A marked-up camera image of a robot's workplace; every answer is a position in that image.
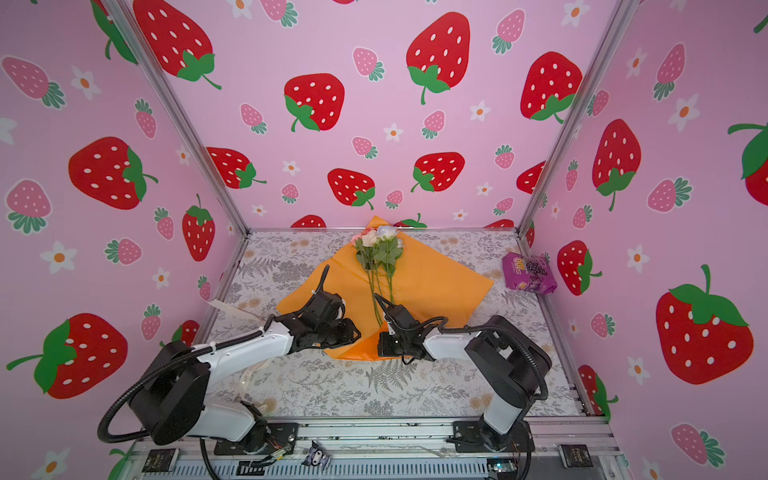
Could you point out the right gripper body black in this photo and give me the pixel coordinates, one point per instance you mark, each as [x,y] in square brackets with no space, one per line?
[389,344]

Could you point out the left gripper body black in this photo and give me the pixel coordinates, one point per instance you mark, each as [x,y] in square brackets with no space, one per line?
[337,333]

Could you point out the orange wrapping paper sheet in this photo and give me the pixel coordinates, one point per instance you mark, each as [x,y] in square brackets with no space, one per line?
[427,283]

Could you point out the pale pink fake rose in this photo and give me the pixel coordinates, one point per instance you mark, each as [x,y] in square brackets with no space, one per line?
[375,304]

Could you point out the white blue fake rose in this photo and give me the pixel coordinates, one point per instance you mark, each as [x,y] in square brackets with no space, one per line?
[392,248]

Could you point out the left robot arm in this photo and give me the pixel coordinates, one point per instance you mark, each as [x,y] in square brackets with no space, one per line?
[169,402]

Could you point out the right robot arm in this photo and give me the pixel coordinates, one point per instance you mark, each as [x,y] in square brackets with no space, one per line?
[512,364]

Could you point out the clear ribbon strip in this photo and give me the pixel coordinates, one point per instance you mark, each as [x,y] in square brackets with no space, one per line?
[247,376]

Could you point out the purple snack bag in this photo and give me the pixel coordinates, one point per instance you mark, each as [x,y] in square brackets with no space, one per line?
[528,274]

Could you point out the small black box right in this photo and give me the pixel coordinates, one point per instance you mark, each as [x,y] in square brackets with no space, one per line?
[575,456]

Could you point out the small black box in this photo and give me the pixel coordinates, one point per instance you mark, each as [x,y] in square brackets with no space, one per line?
[161,461]
[575,456]

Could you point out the small black box left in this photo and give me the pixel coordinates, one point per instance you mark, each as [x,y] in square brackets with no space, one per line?
[161,461]

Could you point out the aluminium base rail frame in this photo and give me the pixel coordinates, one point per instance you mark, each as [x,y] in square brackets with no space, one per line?
[397,448]

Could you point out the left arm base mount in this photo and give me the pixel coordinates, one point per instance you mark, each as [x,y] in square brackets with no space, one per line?
[265,438]

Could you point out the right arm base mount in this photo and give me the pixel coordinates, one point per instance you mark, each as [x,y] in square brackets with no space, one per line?
[476,436]

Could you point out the aluminium corner post left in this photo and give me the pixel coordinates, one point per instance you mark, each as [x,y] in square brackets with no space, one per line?
[157,78]

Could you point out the aluminium corner post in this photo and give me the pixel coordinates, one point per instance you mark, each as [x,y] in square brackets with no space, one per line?
[157,78]
[616,29]

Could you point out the aluminium corner post right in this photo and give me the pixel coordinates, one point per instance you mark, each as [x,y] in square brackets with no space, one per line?
[616,29]

